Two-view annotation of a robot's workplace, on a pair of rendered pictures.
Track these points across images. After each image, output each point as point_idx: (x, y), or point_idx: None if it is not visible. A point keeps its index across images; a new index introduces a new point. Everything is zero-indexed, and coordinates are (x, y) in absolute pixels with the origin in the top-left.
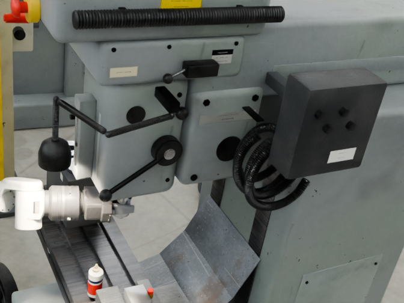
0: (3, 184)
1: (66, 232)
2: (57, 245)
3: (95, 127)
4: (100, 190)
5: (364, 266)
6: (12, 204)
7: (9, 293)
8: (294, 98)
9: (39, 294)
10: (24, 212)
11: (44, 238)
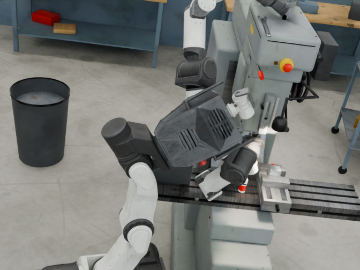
0: None
1: (191, 185)
2: (201, 191)
3: (312, 97)
4: (276, 131)
5: None
6: None
7: (157, 249)
8: (330, 51)
9: (219, 214)
10: (255, 164)
11: (186, 196)
